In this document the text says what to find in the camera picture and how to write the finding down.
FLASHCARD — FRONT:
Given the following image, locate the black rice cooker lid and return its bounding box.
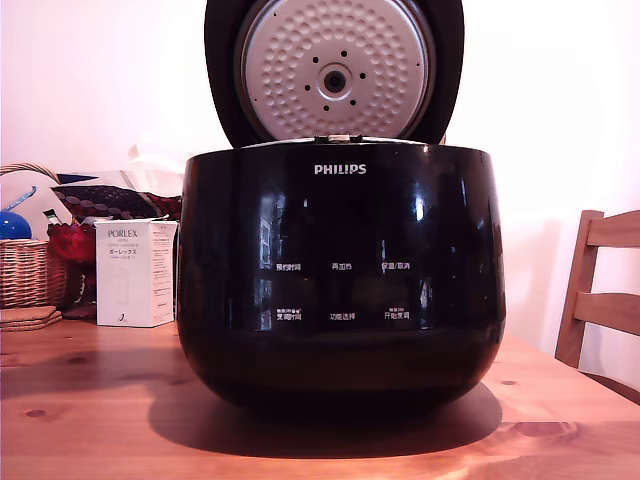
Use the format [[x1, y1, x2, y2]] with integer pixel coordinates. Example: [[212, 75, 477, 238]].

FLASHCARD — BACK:
[[203, 0, 469, 151]]

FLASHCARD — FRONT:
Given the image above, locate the black Philips rice cooker body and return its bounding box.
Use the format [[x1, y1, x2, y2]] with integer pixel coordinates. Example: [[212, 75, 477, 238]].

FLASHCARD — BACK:
[[175, 139, 506, 419]]

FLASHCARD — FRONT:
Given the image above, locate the white plastic bag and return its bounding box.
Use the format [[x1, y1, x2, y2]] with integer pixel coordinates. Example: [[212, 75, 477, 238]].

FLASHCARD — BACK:
[[124, 132, 194, 195]]

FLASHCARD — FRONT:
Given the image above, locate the white Porlex carton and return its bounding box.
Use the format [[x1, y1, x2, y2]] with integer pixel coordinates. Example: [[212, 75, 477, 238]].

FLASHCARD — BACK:
[[93, 217, 179, 328]]

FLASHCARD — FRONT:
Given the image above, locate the dark patterned fabric bag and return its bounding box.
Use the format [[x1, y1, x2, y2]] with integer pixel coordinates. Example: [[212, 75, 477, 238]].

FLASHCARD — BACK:
[[49, 184, 182, 221]]

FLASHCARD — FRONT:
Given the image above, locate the red glass dish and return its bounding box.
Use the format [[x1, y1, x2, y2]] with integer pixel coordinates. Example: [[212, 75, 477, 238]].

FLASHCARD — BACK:
[[47, 222, 97, 319]]

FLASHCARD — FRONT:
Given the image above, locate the wooden chair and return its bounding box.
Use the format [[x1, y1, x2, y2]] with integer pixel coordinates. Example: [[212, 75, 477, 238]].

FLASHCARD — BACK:
[[553, 209, 640, 404]]

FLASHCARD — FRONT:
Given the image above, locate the blue plastic utensil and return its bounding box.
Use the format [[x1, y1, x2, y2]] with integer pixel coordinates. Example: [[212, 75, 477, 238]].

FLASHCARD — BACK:
[[2, 185, 38, 211]]

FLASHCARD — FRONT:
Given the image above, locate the blue ball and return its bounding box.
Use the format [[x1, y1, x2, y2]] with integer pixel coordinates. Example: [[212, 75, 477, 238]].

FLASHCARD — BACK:
[[0, 209, 34, 240]]

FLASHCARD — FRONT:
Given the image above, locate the wicker basket with handle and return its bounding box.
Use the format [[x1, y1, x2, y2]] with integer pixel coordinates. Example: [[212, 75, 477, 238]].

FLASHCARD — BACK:
[[0, 162, 71, 309]]

